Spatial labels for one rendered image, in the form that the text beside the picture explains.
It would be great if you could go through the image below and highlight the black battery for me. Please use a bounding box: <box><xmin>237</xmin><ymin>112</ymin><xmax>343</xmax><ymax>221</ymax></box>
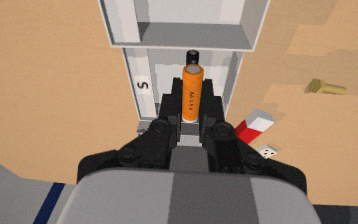
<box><xmin>186</xmin><ymin>50</ymin><xmax>199</xmax><ymax>65</ymax></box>

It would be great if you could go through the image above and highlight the red and white eraser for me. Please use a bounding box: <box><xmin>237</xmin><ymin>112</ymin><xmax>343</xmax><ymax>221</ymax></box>
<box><xmin>235</xmin><ymin>109</ymin><xmax>275</xmax><ymax>144</ymax></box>

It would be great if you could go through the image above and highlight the orange battery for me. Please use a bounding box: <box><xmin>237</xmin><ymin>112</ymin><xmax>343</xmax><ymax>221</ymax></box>
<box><xmin>182</xmin><ymin>64</ymin><xmax>204</xmax><ymax>123</ymax></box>

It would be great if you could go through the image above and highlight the white domino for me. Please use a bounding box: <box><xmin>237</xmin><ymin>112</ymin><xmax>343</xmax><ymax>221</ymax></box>
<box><xmin>256</xmin><ymin>143</ymin><xmax>278</xmax><ymax>158</ymax></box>

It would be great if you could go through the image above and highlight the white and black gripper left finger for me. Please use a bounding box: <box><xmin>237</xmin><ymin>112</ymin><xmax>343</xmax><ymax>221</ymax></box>
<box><xmin>76</xmin><ymin>77</ymin><xmax>183</xmax><ymax>186</ymax></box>

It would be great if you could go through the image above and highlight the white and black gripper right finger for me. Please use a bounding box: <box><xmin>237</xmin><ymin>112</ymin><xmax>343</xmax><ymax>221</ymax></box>
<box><xmin>199</xmin><ymin>79</ymin><xmax>307</xmax><ymax>195</ymax></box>

